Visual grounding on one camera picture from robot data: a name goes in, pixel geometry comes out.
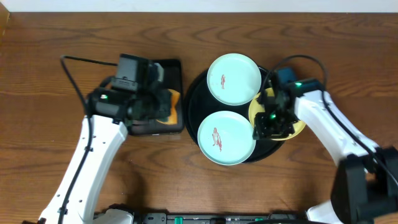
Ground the black rectangular tray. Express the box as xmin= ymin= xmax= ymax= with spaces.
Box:
xmin=128 ymin=59 xmax=184 ymax=136

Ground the green and orange sponge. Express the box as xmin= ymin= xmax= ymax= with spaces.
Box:
xmin=156 ymin=89 xmax=180 ymax=126

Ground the light blue plate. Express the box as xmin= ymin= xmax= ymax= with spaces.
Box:
xmin=206 ymin=53 xmax=262 ymax=106
xmin=197 ymin=111 xmax=256 ymax=166

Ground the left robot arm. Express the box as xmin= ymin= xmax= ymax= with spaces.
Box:
xmin=38 ymin=55 xmax=173 ymax=223

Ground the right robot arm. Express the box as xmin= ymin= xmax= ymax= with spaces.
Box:
xmin=248 ymin=78 xmax=397 ymax=223

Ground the round black tray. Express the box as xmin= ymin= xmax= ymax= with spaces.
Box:
xmin=183 ymin=70 xmax=284 ymax=164

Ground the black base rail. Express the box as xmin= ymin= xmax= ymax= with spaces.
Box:
xmin=130 ymin=212 xmax=308 ymax=224

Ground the yellow plate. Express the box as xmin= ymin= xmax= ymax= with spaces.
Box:
xmin=248 ymin=88 xmax=306 ymax=141

